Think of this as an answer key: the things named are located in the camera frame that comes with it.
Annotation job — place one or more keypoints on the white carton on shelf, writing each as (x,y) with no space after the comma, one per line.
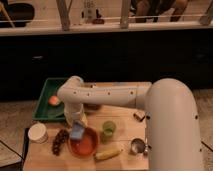
(89,10)

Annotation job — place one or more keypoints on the green plastic cup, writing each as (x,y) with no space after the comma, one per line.
(108,129)

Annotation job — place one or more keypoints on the blue sponge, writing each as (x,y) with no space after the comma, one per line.
(77,131)

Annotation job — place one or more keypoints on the seated person legs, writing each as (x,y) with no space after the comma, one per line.
(147,9)

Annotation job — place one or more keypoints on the dark grape bunch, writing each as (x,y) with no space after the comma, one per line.
(59,140)

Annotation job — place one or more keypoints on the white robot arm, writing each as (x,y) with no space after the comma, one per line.
(172,121)

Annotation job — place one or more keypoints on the small metal cup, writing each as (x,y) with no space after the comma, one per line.
(137,146)

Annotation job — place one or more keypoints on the red bowl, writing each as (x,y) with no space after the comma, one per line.
(85,147)

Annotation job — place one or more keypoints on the metal spoon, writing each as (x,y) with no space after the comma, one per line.
(146,148)

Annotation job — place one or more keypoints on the green plastic tray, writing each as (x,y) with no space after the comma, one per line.
(44,111)

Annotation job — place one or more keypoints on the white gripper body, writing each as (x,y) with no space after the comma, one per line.
(75,113)

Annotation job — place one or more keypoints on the orange peach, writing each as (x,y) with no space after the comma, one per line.
(54,101)

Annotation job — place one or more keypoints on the brown chocolate bar box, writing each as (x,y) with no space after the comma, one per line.
(139,116)

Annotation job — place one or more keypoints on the black office chair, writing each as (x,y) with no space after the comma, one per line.
(20,13)

